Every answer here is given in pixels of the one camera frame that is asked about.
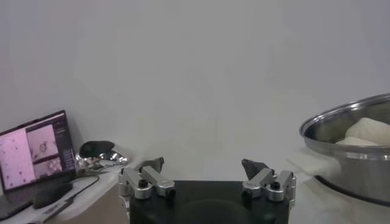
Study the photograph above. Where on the stainless steel steamer basket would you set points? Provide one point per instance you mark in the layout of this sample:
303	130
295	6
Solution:
350	170

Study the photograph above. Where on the black computer mouse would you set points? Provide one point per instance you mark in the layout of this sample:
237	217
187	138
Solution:
51	195

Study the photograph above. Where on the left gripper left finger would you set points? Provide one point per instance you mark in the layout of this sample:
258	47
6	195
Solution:
152	179

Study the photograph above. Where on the shiny chrome rounded object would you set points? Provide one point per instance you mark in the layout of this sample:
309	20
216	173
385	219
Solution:
103	158

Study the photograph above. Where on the steel steamer pot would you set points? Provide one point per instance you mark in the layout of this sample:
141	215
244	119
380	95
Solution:
317	165

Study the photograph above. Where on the small black usb hub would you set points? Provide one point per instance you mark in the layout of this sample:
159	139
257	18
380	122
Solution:
56	209

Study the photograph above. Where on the black laptop beside chrome object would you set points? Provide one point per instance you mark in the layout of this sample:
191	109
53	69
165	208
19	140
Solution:
30	152

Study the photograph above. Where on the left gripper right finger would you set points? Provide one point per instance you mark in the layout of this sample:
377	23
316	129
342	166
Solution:
262	179

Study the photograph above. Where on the white side table with mouse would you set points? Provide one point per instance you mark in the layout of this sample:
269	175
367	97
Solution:
106	184

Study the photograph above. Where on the white steamed baozi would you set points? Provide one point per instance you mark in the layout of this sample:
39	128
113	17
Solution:
370	129

